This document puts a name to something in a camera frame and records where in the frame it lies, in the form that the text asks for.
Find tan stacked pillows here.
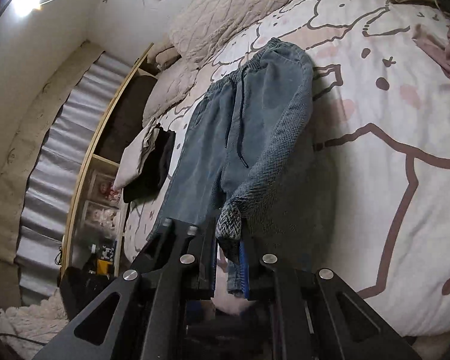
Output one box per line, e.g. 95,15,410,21
146,35,181,72

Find folded beige cloth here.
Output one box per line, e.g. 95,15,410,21
113,118,161,191

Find beige quilted pillow left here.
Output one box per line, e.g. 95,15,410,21
142,58,199,127

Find wooden headboard shelf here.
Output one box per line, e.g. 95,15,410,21
60,46,157,276

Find grey corrugated curtain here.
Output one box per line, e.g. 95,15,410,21
15,52,131,306

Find blue denim pants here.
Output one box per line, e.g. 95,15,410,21
156,38,313,295

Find folded black cloth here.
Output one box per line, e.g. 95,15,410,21
122,125,176,203

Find large beige quilted pillow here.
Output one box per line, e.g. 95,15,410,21
168,0,292,68

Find bear print bed sheet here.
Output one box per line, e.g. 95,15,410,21
123,0,450,338

